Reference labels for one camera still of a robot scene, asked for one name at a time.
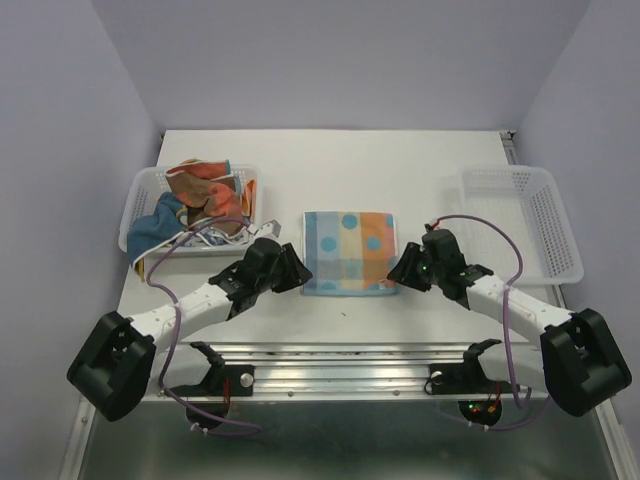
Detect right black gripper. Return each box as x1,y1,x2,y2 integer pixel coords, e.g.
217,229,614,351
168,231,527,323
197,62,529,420
383,241,443,291

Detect blue polka dot towel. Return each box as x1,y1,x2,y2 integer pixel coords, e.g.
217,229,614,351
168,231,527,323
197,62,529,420
301,211,399,297

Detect orange brown bear towel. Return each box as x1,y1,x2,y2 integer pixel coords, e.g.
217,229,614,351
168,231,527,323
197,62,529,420
165,159,244,226

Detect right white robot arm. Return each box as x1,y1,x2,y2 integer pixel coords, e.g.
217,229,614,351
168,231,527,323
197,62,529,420
388,229,632,417

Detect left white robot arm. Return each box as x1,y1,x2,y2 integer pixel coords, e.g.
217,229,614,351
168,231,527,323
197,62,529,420
67,238,313,422

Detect orange pastel patterned towel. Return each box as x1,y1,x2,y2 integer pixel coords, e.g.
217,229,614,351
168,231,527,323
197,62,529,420
241,179,257,222

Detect white blue print towel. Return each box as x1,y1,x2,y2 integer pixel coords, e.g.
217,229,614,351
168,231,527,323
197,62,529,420
170,226,251,248

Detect right white plastic basket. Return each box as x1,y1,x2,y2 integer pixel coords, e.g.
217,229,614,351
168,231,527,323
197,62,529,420
459,165,584,287

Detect white plastic basket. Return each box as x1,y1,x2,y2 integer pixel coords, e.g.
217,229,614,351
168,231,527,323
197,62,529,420
118,160,263,264
459,165,584,287

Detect dark blue towel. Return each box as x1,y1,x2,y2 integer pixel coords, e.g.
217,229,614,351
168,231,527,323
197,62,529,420
126,192,185,267

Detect left white plastic basket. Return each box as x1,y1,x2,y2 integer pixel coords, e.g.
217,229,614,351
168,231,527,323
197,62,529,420
118,160,263,264

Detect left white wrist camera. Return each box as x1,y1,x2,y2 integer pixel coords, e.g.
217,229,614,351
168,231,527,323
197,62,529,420
245,220,281,240

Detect aluminium mounting rail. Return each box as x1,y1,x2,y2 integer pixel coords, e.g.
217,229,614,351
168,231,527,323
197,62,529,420
164,342,547,402

